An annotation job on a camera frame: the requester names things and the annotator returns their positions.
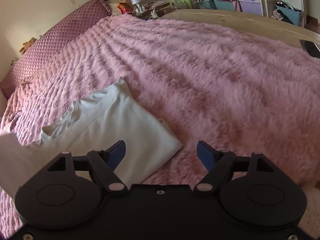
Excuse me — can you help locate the white t-shirt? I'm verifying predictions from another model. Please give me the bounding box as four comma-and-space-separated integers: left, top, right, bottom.
1, 79, 183, 197

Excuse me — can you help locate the pink fluffy blanket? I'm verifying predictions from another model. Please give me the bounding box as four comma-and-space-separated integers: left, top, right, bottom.
1, 14, 319, 236

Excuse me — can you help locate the brown teddy bear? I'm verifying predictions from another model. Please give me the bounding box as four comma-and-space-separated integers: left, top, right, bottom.
19, 37, 37, 55

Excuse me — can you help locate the black smartphone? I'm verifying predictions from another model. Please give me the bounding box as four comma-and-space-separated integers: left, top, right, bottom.
300, 40, 320, 59

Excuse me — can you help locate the purple quilted headboard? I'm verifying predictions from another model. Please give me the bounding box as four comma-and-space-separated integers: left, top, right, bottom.
1, 0, 112, 99

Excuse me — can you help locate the red snack bag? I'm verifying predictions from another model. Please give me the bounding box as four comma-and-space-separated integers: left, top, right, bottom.
117, 3, 133, 14

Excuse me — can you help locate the white bedside lamp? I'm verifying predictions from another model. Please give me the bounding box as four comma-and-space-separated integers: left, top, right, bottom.
131, 0, 146, 15

